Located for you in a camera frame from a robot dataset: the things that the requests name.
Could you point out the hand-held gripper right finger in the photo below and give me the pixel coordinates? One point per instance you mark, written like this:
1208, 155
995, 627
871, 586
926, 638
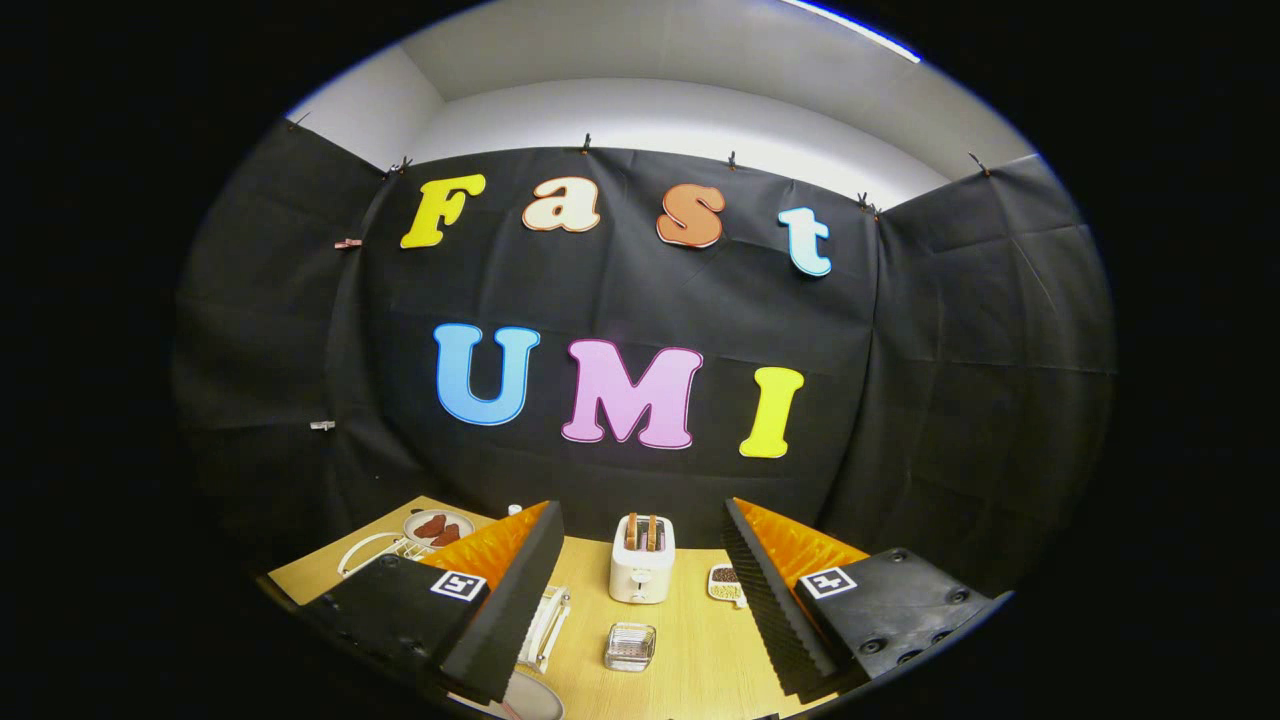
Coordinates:
765, 610

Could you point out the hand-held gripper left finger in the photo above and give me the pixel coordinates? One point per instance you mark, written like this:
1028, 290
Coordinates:
520, 610

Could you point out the round metal plate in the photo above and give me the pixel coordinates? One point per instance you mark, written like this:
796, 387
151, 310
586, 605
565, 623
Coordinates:
540, 700

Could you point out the small grey plate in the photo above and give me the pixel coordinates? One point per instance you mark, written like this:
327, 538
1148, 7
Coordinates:
458, 518

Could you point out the white divided snack tray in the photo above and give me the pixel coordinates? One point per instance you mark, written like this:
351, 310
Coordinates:
724, 585

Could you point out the brown meat piece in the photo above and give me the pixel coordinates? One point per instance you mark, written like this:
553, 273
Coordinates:
446, 536
430, 527

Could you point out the white toaster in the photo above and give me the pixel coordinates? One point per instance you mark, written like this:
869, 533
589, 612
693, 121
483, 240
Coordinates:
642, 575

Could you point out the brown toast slice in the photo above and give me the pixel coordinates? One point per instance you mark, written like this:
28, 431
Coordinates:
631, 532
652, 532

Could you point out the black backdrop cloth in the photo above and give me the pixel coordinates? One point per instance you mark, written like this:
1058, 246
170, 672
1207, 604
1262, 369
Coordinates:
620, 290

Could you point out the row of black clips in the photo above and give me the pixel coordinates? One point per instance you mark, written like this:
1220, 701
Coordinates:
587, 145

